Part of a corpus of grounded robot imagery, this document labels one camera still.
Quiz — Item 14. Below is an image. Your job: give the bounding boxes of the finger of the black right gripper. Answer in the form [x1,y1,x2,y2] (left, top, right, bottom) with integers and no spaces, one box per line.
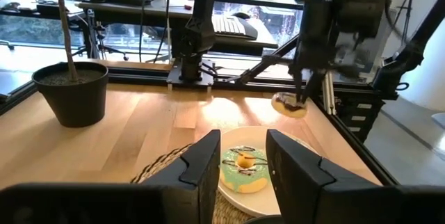
[302,70,326,105]
[293,70,306,102]

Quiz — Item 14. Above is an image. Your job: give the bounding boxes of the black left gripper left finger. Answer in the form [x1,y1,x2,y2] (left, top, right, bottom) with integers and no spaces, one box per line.
[0,129,222,224]

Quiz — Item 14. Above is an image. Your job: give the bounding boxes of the black window frame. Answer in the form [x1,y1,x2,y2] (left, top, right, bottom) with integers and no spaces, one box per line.
[0,0,307,61]

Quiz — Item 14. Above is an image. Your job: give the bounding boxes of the black drawer unit white labels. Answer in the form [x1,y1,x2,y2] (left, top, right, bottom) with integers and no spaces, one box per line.
[333,90,385,143]

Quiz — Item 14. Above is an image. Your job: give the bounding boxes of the green donut chocolate drizzle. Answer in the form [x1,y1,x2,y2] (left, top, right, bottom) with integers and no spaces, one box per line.
[219,146,270,194]

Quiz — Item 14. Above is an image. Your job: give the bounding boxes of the black plant pot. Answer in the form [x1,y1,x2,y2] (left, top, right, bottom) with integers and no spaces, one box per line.
[31,61,109,129]

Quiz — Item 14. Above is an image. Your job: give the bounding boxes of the dark office desk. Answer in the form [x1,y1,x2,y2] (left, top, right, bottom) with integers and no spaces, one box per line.
[76,0,279,58]

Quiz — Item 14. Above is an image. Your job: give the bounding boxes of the small green leafy tree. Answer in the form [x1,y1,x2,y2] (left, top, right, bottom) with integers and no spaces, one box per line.
[0,0,81,82]

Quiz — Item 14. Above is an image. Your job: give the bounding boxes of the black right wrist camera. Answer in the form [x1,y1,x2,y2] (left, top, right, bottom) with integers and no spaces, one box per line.
[339,0,387,41]

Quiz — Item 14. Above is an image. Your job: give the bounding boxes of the chocolate glazed donut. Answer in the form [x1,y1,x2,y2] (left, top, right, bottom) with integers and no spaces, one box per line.
[270,91,309,120]

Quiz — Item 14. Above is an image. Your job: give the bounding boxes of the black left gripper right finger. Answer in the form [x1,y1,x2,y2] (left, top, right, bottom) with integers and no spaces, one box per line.
[266,129,445,224]

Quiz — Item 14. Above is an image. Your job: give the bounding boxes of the round woven straw placemat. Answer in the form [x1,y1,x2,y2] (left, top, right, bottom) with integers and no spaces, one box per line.
[131,143,254,224]

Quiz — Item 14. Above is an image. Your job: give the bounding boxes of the black office chair base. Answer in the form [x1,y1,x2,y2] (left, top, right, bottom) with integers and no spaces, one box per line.
[71,39,129,61]

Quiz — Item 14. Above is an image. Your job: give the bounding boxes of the white computer keyboard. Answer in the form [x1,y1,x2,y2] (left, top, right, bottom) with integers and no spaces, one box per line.
[211,14,259,41]

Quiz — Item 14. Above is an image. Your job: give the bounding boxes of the white aluminium bracket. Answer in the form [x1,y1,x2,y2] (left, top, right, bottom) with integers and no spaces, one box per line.
[321,72,337,116]

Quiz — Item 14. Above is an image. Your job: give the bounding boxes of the black aluminium rig frame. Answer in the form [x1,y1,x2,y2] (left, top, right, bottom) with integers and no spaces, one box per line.
[0,0,445,186]

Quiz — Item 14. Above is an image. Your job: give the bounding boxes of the white round plate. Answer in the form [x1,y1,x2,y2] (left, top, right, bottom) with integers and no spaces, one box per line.
[217,125,319,218]

